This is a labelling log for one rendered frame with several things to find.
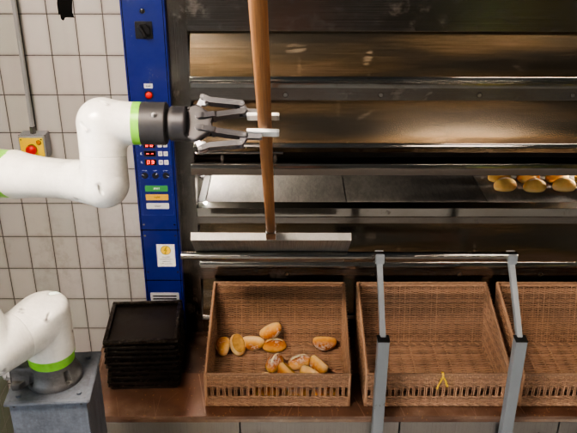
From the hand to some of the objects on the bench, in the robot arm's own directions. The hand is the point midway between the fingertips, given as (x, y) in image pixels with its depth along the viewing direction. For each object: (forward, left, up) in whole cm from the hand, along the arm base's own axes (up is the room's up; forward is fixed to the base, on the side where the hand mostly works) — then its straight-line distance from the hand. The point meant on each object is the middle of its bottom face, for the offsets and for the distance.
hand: (263, 124), depth 165 cm
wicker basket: (+9, +96, -138) cm, 168 cm away
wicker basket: (+69, +92, -138) cm, 179 cm away
